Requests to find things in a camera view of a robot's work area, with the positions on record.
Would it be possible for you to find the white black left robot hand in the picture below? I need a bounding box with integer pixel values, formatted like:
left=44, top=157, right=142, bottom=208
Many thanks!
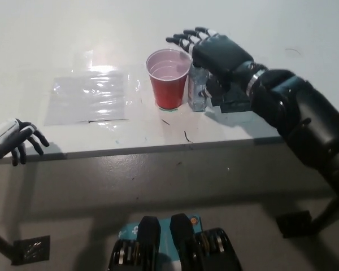
left=0, top=118, right=50, bottom=168

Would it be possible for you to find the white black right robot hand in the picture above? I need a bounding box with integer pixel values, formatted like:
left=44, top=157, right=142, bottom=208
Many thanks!
left=166, top=27, right=255, bottom=89

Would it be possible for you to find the clear soap pump bottle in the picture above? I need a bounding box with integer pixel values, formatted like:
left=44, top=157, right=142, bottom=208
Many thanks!
left=188, top=64, right=210, bottom=112

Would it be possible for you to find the black robot torso teal top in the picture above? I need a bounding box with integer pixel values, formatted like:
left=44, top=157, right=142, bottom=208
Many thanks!
left=109, top=213, right=243, bottom=271

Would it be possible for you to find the black tape square patch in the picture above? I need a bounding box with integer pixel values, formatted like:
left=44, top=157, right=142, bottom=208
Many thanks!
left=206, top=73, right=261, bottom=124

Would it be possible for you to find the red plastic cup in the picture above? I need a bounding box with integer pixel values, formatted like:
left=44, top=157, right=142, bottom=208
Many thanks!
left=145, top=48, right=192, bottom=110

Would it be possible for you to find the clear plastic sheet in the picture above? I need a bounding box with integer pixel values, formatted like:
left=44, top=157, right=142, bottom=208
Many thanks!
left=44, top=71, right=130, bottom=126

